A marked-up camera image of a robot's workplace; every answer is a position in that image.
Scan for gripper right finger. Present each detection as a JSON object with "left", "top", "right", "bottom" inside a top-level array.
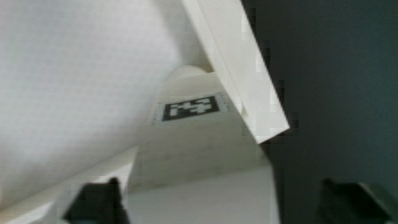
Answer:
[{"left": 316, "top": 179, "right": 398, "bottom": 224}]

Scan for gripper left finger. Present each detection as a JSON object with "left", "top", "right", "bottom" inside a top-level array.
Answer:
[{"left": 62, "top": 177, "right": 130, "bottom": 224}]

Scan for white desk top tray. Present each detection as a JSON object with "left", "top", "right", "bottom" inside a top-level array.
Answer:
[{"left": 0, "top": 0, "right": 288, "bottom": 224}]

